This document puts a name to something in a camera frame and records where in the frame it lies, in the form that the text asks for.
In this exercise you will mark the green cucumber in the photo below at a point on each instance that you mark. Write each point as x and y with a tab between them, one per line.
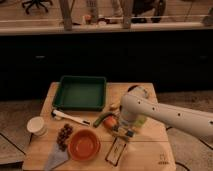
101	118

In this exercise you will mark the green plastic cup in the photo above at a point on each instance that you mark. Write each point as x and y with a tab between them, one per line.
140	121

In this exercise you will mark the red orange apple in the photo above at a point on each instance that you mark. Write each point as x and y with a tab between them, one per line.
110	122

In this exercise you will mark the grey blue cloth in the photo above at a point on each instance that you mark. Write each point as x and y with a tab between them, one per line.
56	158

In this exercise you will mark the white cup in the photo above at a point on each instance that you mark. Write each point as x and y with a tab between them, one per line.
37	126

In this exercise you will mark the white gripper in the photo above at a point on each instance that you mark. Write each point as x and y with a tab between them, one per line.
124	124

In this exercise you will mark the orange bowl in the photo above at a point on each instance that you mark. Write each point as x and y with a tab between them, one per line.
84	145

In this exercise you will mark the wooden board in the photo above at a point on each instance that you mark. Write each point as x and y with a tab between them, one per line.
148	150

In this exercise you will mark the green plastic tray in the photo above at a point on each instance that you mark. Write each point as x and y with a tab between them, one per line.
83	93

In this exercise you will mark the black rectangular brush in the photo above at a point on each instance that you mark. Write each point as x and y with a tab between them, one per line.
114	154

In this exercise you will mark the bunch of purple grapes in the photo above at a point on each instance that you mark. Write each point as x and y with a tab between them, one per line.
63	135

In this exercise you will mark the dark red bowl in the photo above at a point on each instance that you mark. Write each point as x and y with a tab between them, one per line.
139	90

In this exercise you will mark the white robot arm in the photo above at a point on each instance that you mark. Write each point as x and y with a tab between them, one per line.
194	122

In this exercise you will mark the black office chair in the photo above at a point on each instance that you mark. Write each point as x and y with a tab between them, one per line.
29	3

